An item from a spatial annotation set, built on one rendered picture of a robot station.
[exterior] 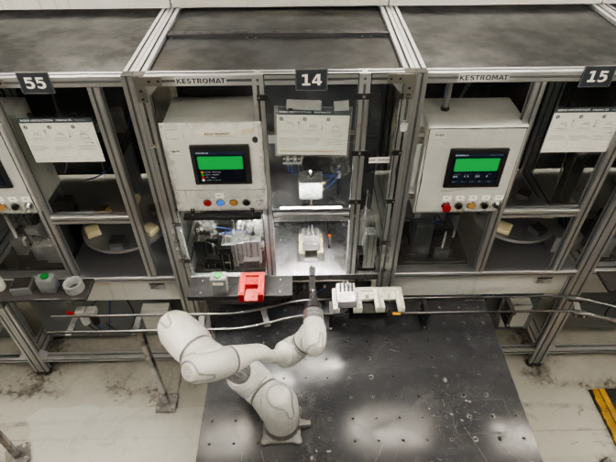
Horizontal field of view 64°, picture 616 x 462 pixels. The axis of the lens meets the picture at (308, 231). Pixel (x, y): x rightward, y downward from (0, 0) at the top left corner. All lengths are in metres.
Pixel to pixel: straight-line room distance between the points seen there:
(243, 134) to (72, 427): 2.15
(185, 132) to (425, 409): 1.65
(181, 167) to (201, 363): 0.92
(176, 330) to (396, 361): 1.25
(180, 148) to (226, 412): 1.23
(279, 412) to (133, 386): 1.52
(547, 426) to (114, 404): 2.64
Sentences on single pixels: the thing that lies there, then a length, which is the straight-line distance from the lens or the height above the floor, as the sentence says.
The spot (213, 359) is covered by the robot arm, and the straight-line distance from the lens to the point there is 1.68.
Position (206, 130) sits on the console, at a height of 1.80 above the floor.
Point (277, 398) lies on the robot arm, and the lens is 2.16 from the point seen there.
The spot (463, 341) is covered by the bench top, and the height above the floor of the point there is 0.68.
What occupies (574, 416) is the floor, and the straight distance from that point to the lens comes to 3.56.
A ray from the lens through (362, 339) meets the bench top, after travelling 2.66.
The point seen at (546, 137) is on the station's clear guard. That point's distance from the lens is 2.36.
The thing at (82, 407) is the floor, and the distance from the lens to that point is 3.51.
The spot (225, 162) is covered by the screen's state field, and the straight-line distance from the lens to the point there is 2.14.
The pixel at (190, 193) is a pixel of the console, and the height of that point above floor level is 1.47.
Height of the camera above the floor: 2.83
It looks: 42 degrees down
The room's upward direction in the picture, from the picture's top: straight up
